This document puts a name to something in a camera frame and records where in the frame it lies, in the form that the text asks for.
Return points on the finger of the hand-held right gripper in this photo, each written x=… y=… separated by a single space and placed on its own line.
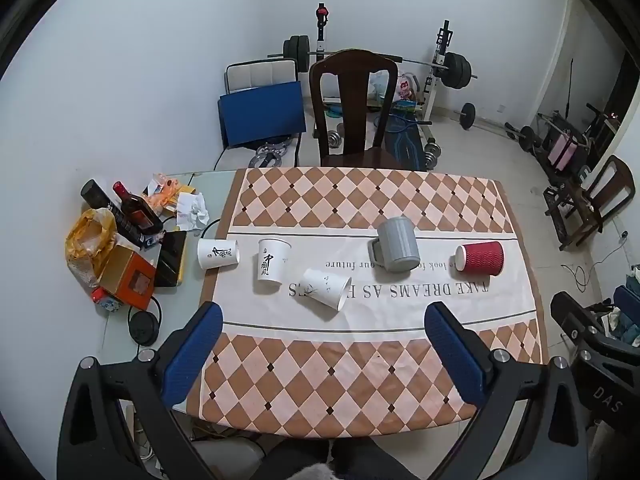
x=567 y=312

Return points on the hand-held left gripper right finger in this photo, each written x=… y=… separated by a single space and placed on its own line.
x=452 y=355

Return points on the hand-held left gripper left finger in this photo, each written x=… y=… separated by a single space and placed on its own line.
x=192 y=355

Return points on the white paper cup black print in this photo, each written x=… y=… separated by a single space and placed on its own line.
x=327 y=287
x=217 y=253
x=272 y=266

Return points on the red ribbed paper cup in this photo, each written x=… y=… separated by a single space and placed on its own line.
x=479 y=259

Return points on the round black device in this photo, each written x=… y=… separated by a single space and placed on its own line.
x=143 y=327

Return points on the pile of clothes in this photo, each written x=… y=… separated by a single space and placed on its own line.
x=627 y=310

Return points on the checkered tablecloth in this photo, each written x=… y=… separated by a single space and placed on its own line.
x=360 y=360

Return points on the orange cardboard box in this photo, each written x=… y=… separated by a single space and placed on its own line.
x=129 y=277

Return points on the small red blue packet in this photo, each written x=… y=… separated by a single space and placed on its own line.
x=106 y=301

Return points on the dark wooden chair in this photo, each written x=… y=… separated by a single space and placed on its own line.
x=602 y=195
x=352 y=105

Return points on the grey ribbed mug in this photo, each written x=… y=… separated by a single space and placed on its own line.
x=396 y=246

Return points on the crumpled white tissue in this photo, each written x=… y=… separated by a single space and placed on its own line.
x=192 y=210

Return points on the black bottle box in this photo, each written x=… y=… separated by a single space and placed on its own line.
x=125 y=225

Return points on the person's legs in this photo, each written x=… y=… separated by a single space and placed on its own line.
x=350 y=460

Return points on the yellow plastic bag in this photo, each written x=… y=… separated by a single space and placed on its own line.
x=87 y=245

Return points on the brown bottle red cap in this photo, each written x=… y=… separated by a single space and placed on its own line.
x=137 y=209

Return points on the orange snack packet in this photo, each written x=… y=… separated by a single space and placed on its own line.
x=164 y=192

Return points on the black equipment rack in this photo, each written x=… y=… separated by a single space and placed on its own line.
x=565 y=145

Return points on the dark cylinder tube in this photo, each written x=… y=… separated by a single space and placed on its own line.
x=97 y=194

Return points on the chrome dumbbell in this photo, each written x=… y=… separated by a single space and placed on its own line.
x=432 y=155
x=334 y=138

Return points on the chrome weight plates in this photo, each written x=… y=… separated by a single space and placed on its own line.
x=270 y=154

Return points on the black weight bench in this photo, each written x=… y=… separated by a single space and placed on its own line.
x=402 y=145

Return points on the short barbell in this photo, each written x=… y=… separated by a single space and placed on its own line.
x=469 y=115

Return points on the blue board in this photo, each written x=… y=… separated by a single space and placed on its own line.
x=262 y=115

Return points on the long barbell with black plates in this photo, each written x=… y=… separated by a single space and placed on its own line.
x=457 y=70

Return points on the pink printed bag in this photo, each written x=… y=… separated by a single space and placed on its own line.
x=407 y=87

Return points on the white padded chair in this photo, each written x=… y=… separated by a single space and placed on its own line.
x=260 y=74

